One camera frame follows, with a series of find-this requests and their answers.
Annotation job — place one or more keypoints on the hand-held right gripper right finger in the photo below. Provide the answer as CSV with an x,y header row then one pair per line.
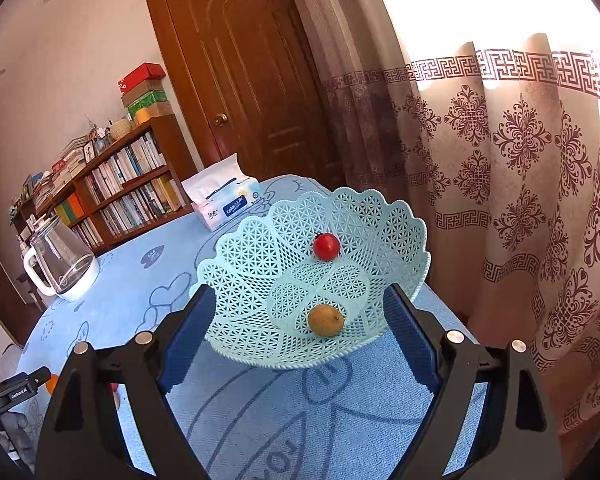
x,y
412,340

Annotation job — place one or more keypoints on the stack of books on shelf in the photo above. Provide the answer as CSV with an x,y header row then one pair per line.
x,y
65,162

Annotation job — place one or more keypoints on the brass door knob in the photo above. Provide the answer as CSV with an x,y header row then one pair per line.
x,y
220,120

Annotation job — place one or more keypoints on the patterned beige curtain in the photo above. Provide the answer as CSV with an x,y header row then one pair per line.
x,y
505,170

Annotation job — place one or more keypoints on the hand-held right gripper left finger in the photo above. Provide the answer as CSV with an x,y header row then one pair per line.
x,y
187,340

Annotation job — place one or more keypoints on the person's left hand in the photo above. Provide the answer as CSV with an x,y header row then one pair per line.
x,y
17,435

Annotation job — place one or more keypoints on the picture frame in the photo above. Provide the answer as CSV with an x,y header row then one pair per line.
x,y
89,153

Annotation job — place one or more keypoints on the yellow-brown round fruit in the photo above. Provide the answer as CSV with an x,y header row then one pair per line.
x,y
325,319

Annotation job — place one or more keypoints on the brown cardboard box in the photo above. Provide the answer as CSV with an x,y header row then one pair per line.
x,y
145,87

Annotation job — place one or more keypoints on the red box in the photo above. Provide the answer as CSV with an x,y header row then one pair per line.
x,y
140,77

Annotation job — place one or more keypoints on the green box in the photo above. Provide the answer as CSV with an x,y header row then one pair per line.
x,y
147,99

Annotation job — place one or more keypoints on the rows of books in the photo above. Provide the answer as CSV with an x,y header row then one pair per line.
x,y
130,180

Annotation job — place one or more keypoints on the red tomato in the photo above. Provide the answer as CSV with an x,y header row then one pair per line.
x,y
326,246
113,387

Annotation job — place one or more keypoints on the woven round basket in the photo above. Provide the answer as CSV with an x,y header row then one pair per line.
x,y
122,128

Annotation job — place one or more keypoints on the brown wooden door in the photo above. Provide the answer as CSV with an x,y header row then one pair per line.
x,y
250,70

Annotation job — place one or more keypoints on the small orange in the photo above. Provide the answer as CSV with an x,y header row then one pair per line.
x,y
53,384

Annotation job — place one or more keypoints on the wooden bookshelf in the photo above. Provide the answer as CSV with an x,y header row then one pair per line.
x,y
177,150

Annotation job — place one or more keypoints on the tan box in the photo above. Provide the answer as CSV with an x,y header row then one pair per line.
x,y
155,109

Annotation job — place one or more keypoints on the white tissue pack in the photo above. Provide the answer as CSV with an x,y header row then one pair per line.
x,y
230,200

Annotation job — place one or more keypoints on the blue printed tablecloth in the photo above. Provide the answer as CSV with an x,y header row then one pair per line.
x,y
130,280

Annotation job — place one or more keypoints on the light green plastic basket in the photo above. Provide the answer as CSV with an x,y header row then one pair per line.
x,y
260,270

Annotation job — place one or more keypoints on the yellow cup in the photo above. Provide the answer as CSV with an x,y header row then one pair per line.
x,y
142,116

